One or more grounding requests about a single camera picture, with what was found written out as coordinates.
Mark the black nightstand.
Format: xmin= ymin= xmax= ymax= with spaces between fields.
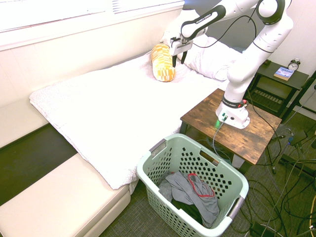
xmin=246 ymin=61 xmax=310 ymax=119

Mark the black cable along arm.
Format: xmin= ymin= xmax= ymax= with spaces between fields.
xmin=192 ymin=9 xmax=259 ymax=49

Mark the black twin-bell alarm clock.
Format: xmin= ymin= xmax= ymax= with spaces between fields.
xmin=287 ymin=58 xmax=301 ymax=71

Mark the rustic wooden side table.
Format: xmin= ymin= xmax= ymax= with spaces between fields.
xmin=180 ymin=88 xmax=283 ymax=175

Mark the white textured bed blanket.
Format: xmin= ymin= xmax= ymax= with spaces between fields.
xmin=29 ymin=48 xmax=228 ymax=191

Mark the black cable from arm base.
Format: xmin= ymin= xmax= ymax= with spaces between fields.
xmin=244 ymin=90 xmax=283 ymax=154

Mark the white bed pillow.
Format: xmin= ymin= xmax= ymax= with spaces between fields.
xmin=159 ymin=9 xmax=188 ymax=45
xmin=184 ymin=37 xmax=245 ymax=81

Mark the grey garment with red trim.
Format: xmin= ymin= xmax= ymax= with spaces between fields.
xmin=158 ymin=171 xmax=220 ymax=229

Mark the orange white patterned pillow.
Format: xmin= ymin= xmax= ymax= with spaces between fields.
xmin=150 ymin=43 xmax=176 ymax=82

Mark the black camera stand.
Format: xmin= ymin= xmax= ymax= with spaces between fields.
xmin=271 ymin=74 xmax=316 ymax=178

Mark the mint green laundry basket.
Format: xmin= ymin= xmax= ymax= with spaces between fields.
xmin=136 ymin=133 xmax=249 ymax=237

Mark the yellow cable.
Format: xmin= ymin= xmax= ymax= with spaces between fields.
xmin=309 ymin=194 xmax=316 ymax=232

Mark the cream upholstered bed base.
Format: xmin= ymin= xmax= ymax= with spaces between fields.
xmin=0 ymin=97 xmax=132 ymax=237

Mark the white window blind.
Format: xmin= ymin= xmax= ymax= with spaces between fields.
xmin=0 ymin=0 xmax=186 ymax=34

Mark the grey cable with green plug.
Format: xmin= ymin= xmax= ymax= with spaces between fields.
xmin=212 ymin=118 xmax=234 ymax=166

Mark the blue cover book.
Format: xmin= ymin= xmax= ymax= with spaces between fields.
xmin=273 ymin=67 xmax=294 ymax=81

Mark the black garment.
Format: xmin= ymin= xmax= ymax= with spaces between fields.
xmin=171 ymin=198 xmax=204 ymax=227

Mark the black power adapter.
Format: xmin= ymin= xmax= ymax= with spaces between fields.
xmin=249 ymin=221 xmax=266 ymax=237

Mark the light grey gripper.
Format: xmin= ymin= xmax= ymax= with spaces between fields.
xmin=169 ymin=40 xmax=194 ymax=68

